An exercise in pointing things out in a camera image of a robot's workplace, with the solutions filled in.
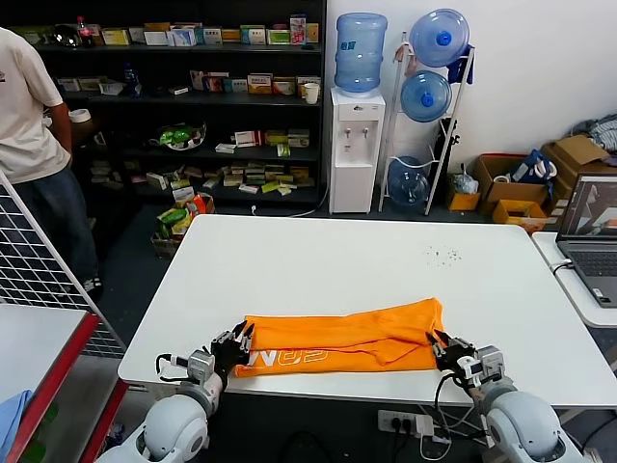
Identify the blue labelled water jug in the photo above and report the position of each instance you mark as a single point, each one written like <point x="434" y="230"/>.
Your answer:
<point x="360" y="58"/>

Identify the light blue cloth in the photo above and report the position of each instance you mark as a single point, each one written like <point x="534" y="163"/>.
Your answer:
<point x="12" y="415"/>

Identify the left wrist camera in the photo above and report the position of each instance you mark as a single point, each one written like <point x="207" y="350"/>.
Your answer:
<point x="200" y="366"/>

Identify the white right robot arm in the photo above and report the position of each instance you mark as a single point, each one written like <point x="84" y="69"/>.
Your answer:
<point x="525" y="429"/>

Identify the brown cardboard box with flaps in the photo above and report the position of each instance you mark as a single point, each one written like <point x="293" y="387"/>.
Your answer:
<point x="576" y="152"/>

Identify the grey laptop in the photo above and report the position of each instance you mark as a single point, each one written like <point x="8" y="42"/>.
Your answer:
<point x="595" y="260"/>

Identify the red-edged cart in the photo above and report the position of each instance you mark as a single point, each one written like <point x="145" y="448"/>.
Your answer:
<point x="58" y="376"/>

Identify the shiny dark round bowl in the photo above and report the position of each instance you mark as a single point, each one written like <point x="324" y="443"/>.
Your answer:
<point x="65" y="35"/>

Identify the blue drink bottle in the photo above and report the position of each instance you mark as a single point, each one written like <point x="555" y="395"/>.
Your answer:
<point x="131" y="81"/>

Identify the white power strip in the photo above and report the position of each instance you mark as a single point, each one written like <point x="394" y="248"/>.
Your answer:
<point x="400" y="422"/>

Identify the clear plastic bag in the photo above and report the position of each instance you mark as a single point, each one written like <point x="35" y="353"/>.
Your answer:
<point x="465" y="182"/>

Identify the person's right forearm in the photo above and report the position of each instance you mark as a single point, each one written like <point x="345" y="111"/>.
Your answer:
<point x="62" y="128"/>

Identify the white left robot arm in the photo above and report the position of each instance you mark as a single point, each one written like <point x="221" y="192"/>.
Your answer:
<point x="173" y="424"/>

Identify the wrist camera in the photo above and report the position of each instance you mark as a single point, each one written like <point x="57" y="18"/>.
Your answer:
<point x="487" y="366"/>
<point x="200" y="366"/>

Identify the blue bag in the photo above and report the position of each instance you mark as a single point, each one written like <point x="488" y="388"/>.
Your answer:
<point x="530" y="166"/>

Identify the cola bottle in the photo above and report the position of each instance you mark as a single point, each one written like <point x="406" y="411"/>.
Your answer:
<point x="86" y="34"/>

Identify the small yellow cardboard box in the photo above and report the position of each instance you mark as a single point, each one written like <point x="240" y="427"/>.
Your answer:
<point x="463" y="201"/>

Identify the white jug rack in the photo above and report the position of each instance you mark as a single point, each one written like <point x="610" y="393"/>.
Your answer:
<point x="453" y="125"/>

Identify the white tape roll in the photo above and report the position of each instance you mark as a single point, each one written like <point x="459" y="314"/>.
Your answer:
<point x="80" y="115"/>

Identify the yellow medicine box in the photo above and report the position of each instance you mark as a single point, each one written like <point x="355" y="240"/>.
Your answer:
<point x="115" y="36"/>

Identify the white paper cup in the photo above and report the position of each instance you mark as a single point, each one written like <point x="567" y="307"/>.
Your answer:
<point x="312" y="94"/>

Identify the black shelf unit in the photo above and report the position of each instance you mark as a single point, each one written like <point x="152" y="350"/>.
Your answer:
<point x="193" y="111"/>

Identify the pink and blue box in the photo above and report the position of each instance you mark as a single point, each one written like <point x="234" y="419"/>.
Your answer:
<point x="298" y="29"/>

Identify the bowl of green snack bags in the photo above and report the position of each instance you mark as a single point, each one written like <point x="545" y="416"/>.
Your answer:
<point x="178" y="136"/>

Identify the green and white medicine box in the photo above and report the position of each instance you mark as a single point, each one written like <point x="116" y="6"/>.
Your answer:
<point x="278" y="36"/>

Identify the pile of clothes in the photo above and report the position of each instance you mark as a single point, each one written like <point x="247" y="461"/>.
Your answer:
<point x="600" y="130"/>

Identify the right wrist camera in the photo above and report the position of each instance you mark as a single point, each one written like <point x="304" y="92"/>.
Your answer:
<point x="487" y="366"/>

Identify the person in white shirt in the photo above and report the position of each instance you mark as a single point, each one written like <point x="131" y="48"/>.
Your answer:
<point x="24" y="120"/>

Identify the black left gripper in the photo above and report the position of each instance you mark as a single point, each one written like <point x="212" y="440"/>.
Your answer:
<point x="229" y="362"/>

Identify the orange t-shirt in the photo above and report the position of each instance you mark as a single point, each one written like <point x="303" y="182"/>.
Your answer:
<point x="337" y="337"/>

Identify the black tripod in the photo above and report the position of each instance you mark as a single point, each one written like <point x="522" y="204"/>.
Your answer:
<point x="448" y="144"/>

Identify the dark blue hanging cloth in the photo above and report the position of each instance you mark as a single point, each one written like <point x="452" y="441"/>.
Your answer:
<point x="458" y="67"/>

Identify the white side table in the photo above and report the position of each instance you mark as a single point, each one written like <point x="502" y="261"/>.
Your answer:
<point x="578" y="308"/>

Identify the box of snack bags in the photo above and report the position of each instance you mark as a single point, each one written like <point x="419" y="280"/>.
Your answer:
<point x="176" y="222"/>

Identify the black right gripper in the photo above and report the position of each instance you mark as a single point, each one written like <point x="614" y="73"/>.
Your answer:
<point x="453" y="359"/>

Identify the white water dispenser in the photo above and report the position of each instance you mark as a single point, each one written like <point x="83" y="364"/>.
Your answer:
<point x="354" y="164"/>

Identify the blue and white medicine box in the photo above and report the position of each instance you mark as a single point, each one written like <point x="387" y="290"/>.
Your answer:
<point x="183" y="36"/>

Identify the red and white medicine box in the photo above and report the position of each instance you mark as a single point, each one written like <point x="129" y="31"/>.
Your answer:
<point x="248" y="138"/>

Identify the orange cardboard box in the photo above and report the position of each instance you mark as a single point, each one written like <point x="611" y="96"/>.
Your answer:
<point x="520" y="219"/>

